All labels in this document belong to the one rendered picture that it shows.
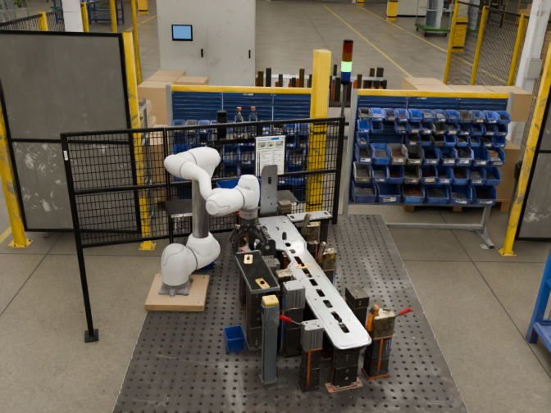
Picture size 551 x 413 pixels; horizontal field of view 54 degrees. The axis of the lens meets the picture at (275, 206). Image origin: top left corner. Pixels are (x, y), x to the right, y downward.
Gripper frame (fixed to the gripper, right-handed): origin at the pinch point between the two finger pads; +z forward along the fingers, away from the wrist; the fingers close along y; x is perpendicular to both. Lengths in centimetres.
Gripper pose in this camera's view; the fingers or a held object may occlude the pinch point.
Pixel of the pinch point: (248, 252)
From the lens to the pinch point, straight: 276.4
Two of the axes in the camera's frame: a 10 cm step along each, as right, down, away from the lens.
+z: -0.3, 9.1, 4.1
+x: 0.1, -4.1, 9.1
